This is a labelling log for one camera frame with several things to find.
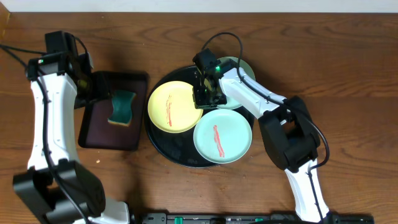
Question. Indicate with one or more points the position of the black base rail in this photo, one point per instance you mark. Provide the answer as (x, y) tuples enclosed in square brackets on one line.
[(163, 218)]

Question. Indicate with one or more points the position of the yellow plate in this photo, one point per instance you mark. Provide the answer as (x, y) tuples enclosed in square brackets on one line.
[(171, 107)]

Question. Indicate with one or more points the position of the black rectangular tray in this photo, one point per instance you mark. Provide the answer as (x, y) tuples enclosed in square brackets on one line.
[(96, 132)]

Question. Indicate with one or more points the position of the green yellow sponge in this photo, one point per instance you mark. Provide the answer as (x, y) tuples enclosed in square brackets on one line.
[(122, 113)]

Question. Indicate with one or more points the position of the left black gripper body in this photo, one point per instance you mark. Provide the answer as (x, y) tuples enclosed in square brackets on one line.
[(101, 86)]

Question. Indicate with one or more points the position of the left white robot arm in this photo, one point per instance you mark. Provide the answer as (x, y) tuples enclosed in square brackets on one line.
[(56, 188)]

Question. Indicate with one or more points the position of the light blue plate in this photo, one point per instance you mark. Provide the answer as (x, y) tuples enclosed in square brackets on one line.
[(222, 136)]

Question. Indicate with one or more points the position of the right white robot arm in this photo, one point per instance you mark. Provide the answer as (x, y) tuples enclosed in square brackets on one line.
[(290, 137)]

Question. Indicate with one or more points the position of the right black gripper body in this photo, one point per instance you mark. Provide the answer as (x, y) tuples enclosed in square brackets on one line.
[(203, 100)]

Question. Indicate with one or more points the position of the black round tray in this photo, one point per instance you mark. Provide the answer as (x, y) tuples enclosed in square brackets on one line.
[(179, 147)]

